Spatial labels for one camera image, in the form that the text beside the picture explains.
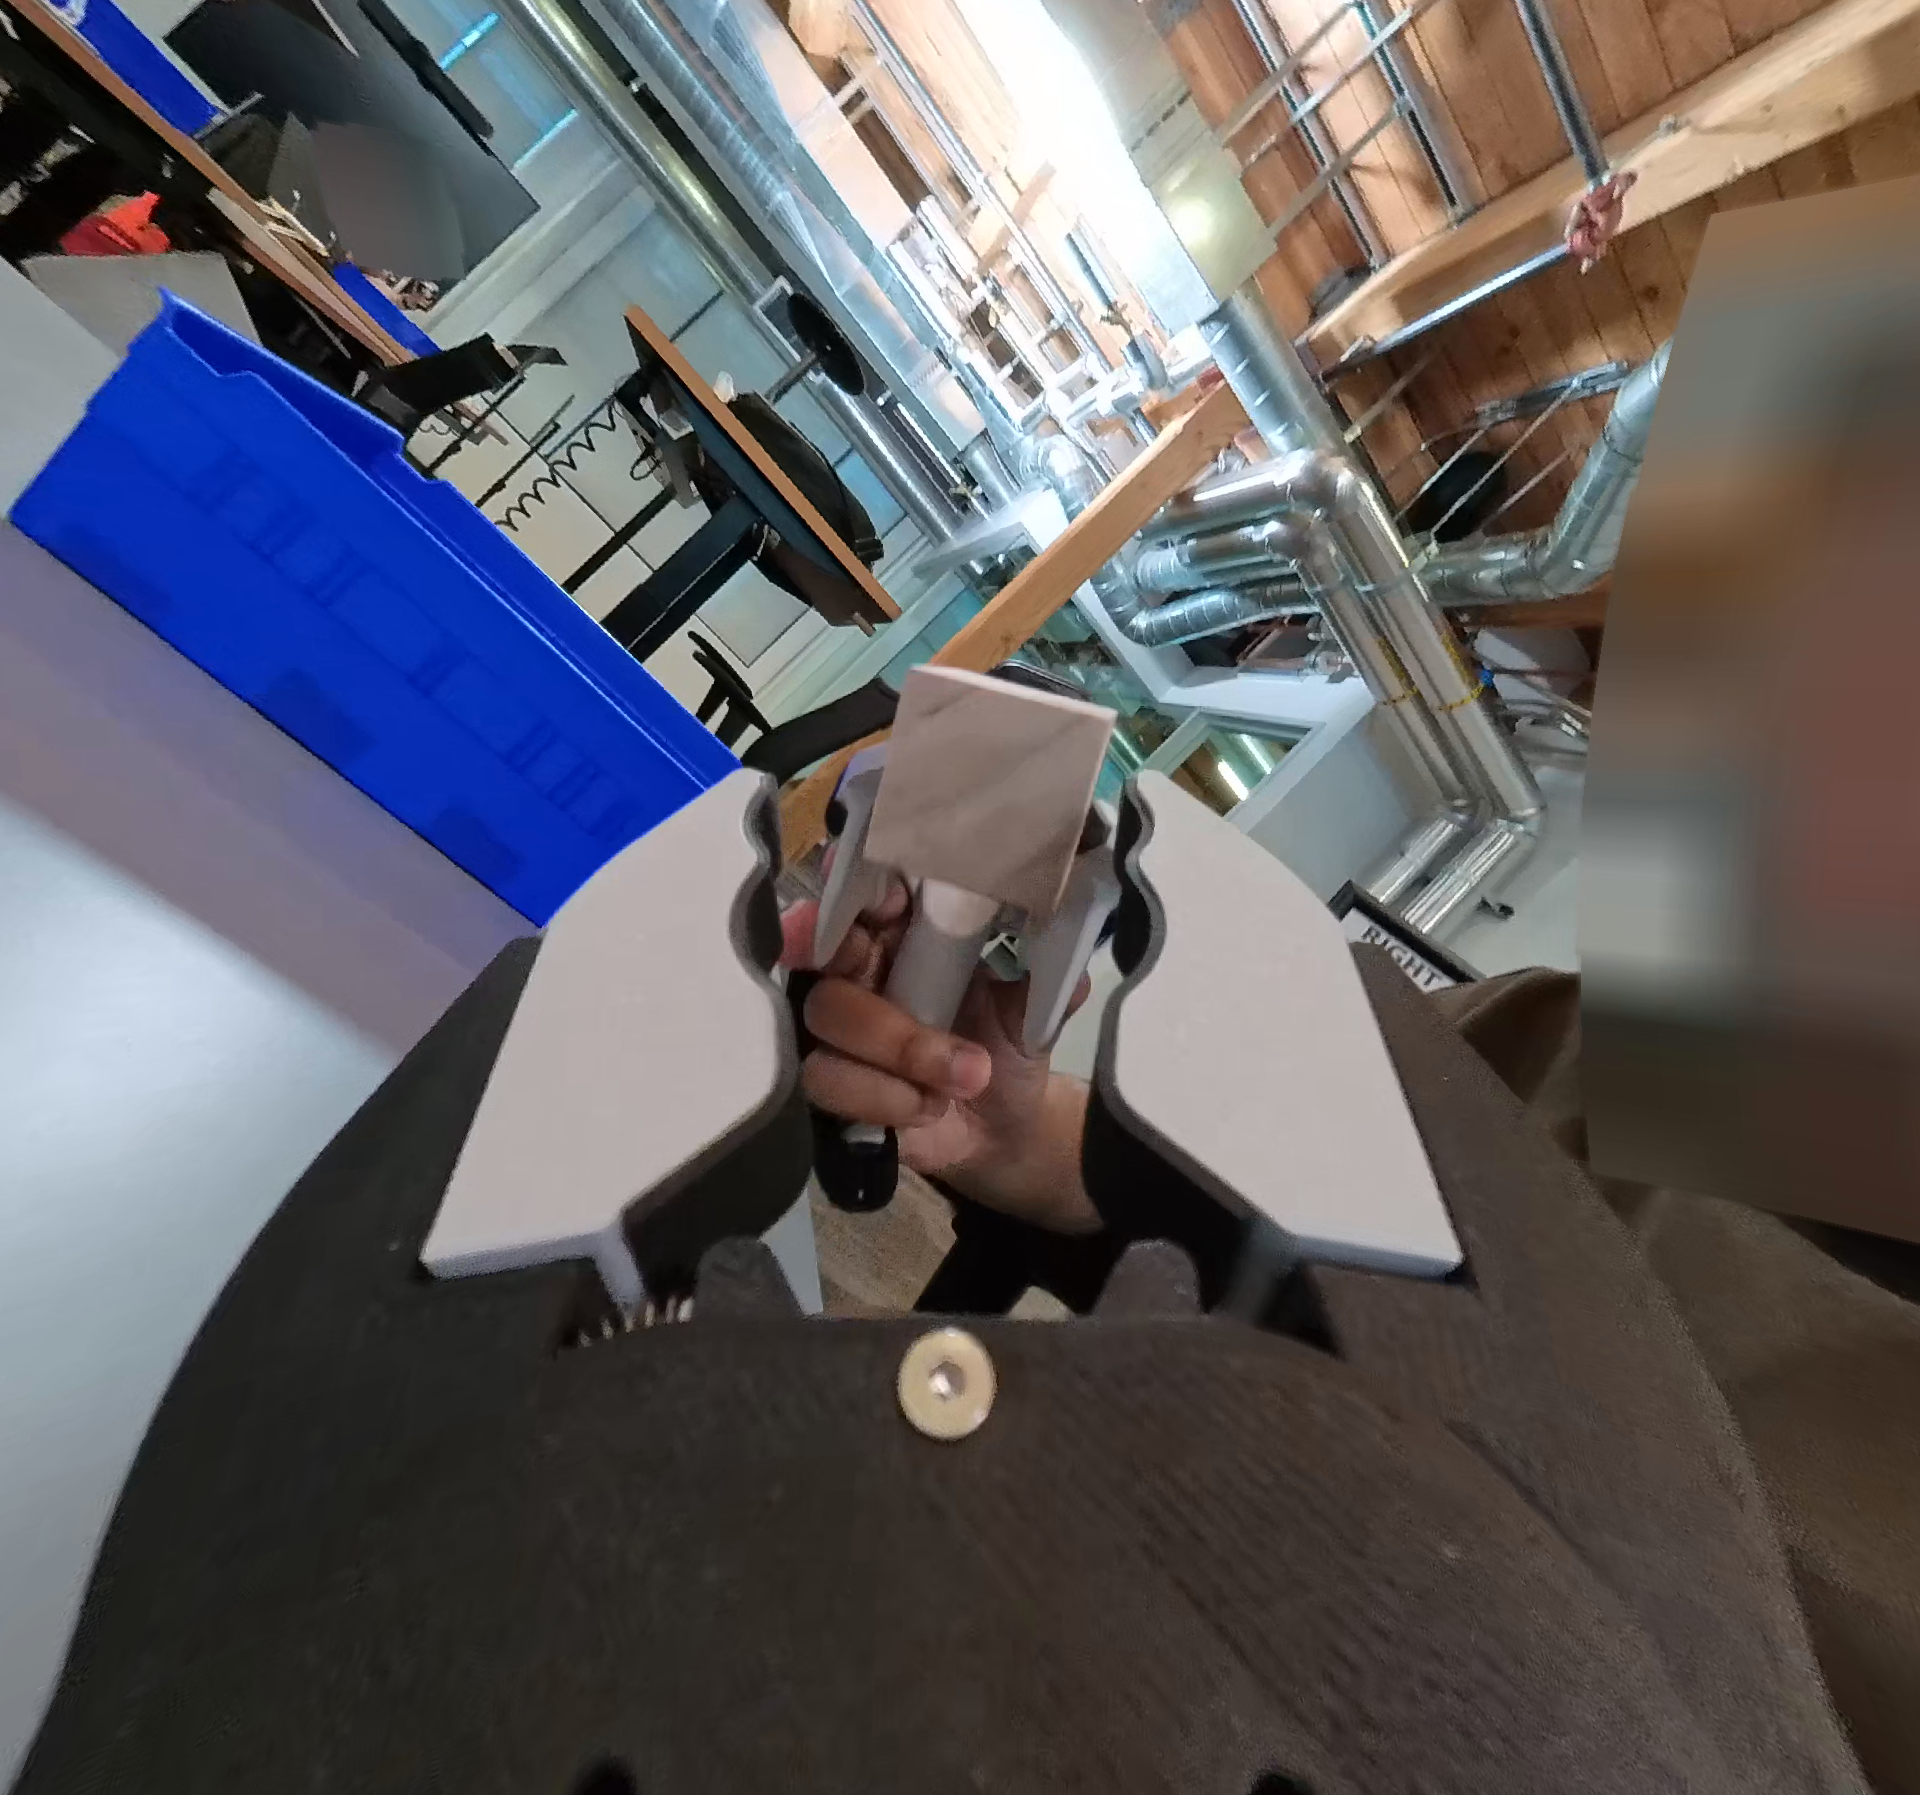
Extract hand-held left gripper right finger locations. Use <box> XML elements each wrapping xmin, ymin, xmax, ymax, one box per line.
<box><xmin>1080</xmin><ymin>776</ymin><xmax>1465</xmax><ymax>1341</ymax></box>

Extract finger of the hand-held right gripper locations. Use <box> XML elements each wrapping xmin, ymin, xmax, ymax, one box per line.
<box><xmin>1024</xmin><ymin>842</ymin><xmax>1125</xmax><ymax>1058</ymax></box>
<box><xmin>811</xmin><ymin>761</ymin><xmax>890</xmax><ymax>980</ymax></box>

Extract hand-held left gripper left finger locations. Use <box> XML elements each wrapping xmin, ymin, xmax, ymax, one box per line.
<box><xmin>419</xmin><ymin>774</ymin><xmax>812</xmax><ymax>1305</ymax></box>

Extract blue striped wooden cube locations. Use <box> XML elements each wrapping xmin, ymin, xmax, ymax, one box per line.
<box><xmin>866</xmin><ymin>667</ymin><xmax>1120</xmax><ymax>918</ymax></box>

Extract blue plastic bin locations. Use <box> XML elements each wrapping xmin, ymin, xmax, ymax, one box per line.
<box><xmin>6</xmin><ymin>294</ymin><xmax>743</xmax><ymax>928</ymax></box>
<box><xmin>330</xmin><ymin>263</ymin><xmax>444</xmax><ymax>358</ymax></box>
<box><xmin>28</xmin><ymin>0</ymin><xmax>226</xmax><ymax>125</ymax></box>

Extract wood-edged background desk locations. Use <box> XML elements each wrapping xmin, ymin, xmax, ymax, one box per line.
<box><xmin>0</xmin><ymin>0</ymin><xmax>435</xmax><ymax>373</ymax></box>
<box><xmin>600</xmin><ymin>308</ymin><xmax>902</xmax><ymax>658</ymax></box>

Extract grey desk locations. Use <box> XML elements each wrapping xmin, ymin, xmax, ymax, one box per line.
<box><xmin>0</xmin><ymin>259</ymin><xmax>826</xmax><ymax>1751</ymax></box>

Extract person's right hand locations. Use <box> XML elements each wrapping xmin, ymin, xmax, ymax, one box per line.
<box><xmin>779</xmin><ymin>883</ymin><xmax>1108</xmax><ymax>1235</ymax></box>

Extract black office chair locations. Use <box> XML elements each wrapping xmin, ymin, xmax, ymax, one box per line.
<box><xmin>688</xmin><ymin>625</ymin><xmax>902</xmax><ymax>777</ymax></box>
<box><xmin>359</xmin><ymin>332</ymin><xmax>563</xmax><ymax>435</ymax></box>

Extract black framed sign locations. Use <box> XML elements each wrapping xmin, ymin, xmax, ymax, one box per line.
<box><xmin>1328</xmin><ymin>881</ymin><xmax>1481</xmax><ymax>993</ymax></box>

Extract black bag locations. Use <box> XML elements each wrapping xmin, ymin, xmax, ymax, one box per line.
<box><xmin>727</xmin><ymin>393</ymin><xmax>878</xmax><ymax>567</ymax></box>

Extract silver pipe cluster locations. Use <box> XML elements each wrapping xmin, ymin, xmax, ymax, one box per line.
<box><xmin>1109</xmin><ymin>341</ymin><xmax>1675</xmax><ymax>928</ymax></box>

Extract black monitor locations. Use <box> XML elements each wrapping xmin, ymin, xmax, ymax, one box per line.
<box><xmin>164</xmin><ymin>0</ymin><xmax>541</xmax><ymax>290</ymax></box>

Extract grey leaning panel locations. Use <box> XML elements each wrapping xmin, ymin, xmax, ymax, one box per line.
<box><xmin>23</xmin><ymin>249</ymin><xmax>263</xmax><ymax>358</ymax></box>

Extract orange traffic cone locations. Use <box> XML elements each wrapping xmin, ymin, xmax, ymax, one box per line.
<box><xmin>59</xmin><ymin>189</ymin><xmax>166</xmax><ymax>261</ymax></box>

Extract wooden post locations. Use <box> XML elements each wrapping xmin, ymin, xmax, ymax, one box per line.
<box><xmin>779</xmin><ymin>377</ymin><xmax>1253</xmax><ymax>853</ymax></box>

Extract black coiled cable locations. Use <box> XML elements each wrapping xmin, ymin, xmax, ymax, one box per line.
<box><xmin>495</xmin><ymin>422</ymin><xmax>622</xmax><ymax>537</ymax></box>

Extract silver ventilation duct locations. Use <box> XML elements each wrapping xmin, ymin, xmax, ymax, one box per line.
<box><xmin>404</xmin><ymin>0</ymin><xmax>1277</xmax><ymax>554</ymax></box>

